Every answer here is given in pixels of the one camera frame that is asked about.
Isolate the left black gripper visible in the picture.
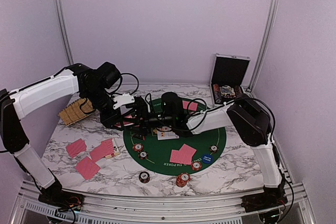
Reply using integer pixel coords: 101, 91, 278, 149
83, 86, 124, 131

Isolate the nine of hearts card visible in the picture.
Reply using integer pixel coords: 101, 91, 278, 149
156, 127, 169, 140

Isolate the red playing card deck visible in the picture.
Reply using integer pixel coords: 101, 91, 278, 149
90, 138, 114, 163

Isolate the blue small blind button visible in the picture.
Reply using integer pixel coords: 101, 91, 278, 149
202, 154, 214, 164

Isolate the black poker chip stack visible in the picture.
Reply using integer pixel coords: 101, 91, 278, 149
139, 172, 150, 184

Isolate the red card pile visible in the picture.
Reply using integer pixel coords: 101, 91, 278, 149
66, 138, 87, 158
75, 156, 100, 180

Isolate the red poker chip stack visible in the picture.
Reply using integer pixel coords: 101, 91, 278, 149
176, 173, 191, 187

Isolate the red card pile front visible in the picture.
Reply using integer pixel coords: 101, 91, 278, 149
75, 156, 100, 180

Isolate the red playing card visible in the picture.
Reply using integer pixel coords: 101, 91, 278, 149
123, 115, 136, 126

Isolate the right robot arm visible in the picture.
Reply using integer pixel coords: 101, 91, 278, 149
131, 92, 286, 207

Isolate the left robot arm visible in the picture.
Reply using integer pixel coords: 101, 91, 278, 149
1, 62, 135, 206

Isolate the playing card box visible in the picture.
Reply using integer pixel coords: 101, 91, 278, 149
105, 139, 120, 159

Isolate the round green poker mat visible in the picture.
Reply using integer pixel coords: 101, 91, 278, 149
123, 98, 227, 176

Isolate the woven bamboo tray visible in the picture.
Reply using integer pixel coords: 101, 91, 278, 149
58, 98, 95, 126

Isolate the aluminium poker chip case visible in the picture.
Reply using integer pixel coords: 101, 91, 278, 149
210, 53, 250, 105

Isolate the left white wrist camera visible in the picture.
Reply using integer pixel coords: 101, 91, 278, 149
113, 94, 135, 110

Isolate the front aluminium rail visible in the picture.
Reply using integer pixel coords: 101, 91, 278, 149
9, 180, 317, 223

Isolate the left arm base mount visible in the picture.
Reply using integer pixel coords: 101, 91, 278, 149
38, 191, 84, 210

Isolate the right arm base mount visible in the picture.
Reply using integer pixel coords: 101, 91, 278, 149
241, 193, 288, 212

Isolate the right aluminium frame post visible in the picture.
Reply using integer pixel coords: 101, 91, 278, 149
248, 0, 279, 91

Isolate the aluminium frame post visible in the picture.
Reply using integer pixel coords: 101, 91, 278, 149
248, 0, 279, 91
54, 0, 75, 66

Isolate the left aluminium frame post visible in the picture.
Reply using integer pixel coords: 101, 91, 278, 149
54, 0, 75, 66

